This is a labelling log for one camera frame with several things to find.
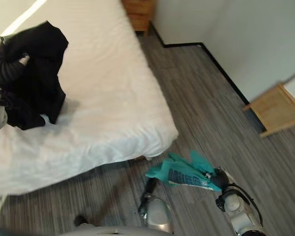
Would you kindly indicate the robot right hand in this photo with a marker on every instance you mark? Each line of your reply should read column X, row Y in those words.
column 217, row 179

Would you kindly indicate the teal printed garment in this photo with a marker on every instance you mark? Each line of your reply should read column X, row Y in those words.
column 184, row 172

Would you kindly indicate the black garment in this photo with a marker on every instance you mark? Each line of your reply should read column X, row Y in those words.
column 39, row 81

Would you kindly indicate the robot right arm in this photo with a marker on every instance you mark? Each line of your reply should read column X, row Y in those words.
column 238, row 204

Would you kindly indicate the bed with white sheet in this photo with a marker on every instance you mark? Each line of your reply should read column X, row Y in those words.
column 100, row 93

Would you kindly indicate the robot silver torso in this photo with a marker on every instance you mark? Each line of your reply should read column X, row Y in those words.
column 118, row 229

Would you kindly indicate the black baseboard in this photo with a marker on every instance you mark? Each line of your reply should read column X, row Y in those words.
column 211, row 56

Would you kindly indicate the wooden nightstand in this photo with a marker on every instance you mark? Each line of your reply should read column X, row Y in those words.
column 138, row 14

